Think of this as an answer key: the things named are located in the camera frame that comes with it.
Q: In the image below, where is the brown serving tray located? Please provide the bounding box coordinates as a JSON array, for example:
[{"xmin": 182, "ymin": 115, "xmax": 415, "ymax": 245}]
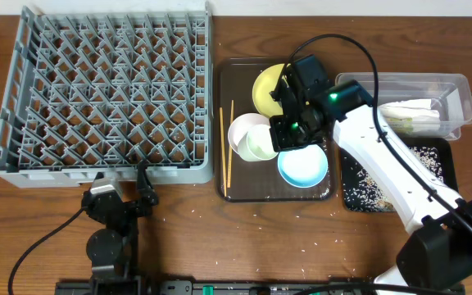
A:
[{"xmin": 213, "ymin": 57, "xmax": 338, "ymax": 202}]

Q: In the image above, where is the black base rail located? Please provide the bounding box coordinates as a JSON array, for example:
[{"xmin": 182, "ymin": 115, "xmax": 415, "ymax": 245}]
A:
[{"xmin": 54, "ymin": 278, "xmax": 466, "ymax": 295}]

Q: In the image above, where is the rice and nuts waste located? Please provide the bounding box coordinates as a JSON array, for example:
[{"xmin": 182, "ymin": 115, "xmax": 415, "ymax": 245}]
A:
[{"xmin": 340, "ymin": 146, "xmax": 446, "ymax": 212}]

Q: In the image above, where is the grey dishwasher rack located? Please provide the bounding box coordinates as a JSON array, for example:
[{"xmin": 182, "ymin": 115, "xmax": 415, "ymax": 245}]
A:
[{"xmin": 0, "ymin": 6, "xmax": 214, "ymax": 188}]

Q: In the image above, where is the green snack wrapper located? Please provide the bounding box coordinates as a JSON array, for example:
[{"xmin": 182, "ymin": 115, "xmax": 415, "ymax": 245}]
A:
[{"xmin": 385, "ymin": 117, "xmax": 414, "ymax": 135}]

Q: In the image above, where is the white napkin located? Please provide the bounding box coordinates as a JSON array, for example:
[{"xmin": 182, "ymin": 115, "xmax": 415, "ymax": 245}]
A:
[{"xmin": 379, "ymin": 98, "xmax": 440, "ymax": 122}]

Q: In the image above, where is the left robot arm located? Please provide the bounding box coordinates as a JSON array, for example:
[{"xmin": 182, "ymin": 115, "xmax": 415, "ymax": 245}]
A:
[{"xmin": 81, "ymin": 160, "xmax": 159, "ymax": 279}]

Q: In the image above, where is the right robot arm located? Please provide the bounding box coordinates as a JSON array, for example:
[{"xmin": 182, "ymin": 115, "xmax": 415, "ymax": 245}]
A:
[{"xmin": 270, "ymin": 56, "xmax": 472, "ymax": 294}]

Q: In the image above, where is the light green cup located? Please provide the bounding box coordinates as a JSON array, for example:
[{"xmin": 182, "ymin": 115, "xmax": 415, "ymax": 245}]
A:
[{"xmin": 238, "ymin": 125, "xmax": 278, "ymax": 161}]

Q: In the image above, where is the wooden chopstick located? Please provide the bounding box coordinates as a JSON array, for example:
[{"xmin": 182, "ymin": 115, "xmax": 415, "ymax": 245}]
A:
[
  {"xmin": 219, "ymin": 107, "xmax": 227, "ymax": 197},
  {"xmin": 227, "ymin": 100, "xmax": 234, "ymax": 188}
]

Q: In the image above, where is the wooden chopstick right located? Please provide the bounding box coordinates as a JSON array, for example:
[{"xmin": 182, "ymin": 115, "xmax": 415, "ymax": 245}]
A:
[{"xmin": 227, "ymin": 100, "xmax": 234, "ymax": 188}]

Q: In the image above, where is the yellow plate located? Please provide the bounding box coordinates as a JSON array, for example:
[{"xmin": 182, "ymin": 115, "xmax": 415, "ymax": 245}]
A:
[{"xmin": 252, "ymin": 64, "xmax": 284, "ymax": 117}]

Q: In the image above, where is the light blue bowl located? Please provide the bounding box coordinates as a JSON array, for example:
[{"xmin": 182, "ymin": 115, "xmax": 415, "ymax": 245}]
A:
[{"xmin": 277, "ymin": 144, "xmax": 329, "ymax": 188}]

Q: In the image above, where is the pink bowl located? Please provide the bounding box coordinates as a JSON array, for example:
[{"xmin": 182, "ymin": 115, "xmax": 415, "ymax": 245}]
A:
[{"xmin": 228, "ymin": 113, "xmax": 270, "ymax": 153}]

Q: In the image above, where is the clear plastic bin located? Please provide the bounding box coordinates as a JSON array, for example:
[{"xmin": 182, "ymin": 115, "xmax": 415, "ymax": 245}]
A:
[{"xmin": 334, "ymin": 71, "xmax": 472, "ymax": 142}]

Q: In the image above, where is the wooden chopstick left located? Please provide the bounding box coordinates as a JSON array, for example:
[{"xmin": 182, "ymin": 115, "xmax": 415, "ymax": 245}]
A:
[{"xmin": 219, "ymin": 107, "xmax": 227, "ymax": 197}]

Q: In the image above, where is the black waste tray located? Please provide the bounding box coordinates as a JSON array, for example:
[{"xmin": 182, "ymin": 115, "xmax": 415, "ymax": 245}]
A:
[{"xmin": 339, "ymin": 137, "xmax": 458, "ymax": 212}]

